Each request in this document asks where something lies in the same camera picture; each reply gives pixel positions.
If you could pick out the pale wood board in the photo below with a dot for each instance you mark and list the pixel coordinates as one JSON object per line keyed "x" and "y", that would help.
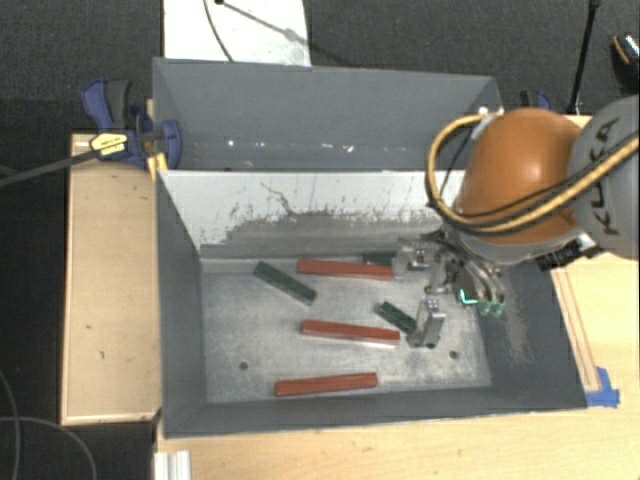
{"x": 110, "y": 288}

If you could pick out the grey metal bin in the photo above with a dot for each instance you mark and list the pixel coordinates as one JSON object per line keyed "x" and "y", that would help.
{"x": 320, "y": 118}

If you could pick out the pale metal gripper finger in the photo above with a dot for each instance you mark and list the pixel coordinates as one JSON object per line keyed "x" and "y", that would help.
{"x": 431, "y": 325}
{"x": 411, "y": 260}

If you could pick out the dark green flat block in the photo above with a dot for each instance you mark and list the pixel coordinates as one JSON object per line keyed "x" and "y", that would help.
{"x": 379, "y": 258}
{"x": 285, "y": 283}
{"x": 395, "y": 315}

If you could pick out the red-brown flat block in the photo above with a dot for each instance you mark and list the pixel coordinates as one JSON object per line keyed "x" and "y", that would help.
{"x": 325, "y": 384}
{"x": 350, "y": 330}
{"x": 345, "y": 269}

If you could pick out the black cylinder on white bracket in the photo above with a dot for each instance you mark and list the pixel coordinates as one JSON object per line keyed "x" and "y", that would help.
{"x": 565, "y": 255}

